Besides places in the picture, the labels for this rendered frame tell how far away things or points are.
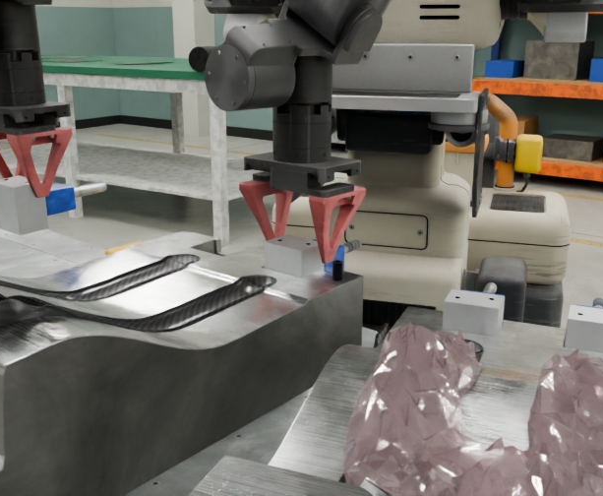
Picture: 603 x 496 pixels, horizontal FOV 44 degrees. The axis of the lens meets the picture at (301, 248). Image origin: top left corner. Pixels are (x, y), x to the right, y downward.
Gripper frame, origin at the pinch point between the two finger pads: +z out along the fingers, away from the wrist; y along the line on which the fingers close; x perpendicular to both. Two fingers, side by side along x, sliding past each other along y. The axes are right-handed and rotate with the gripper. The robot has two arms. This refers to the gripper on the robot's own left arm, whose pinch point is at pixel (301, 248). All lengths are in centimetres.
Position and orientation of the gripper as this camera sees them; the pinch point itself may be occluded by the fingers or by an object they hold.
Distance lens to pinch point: 75.3
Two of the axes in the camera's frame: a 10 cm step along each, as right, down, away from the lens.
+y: 7.7, 1.8, -6.1
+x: 6.4, -2.1, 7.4
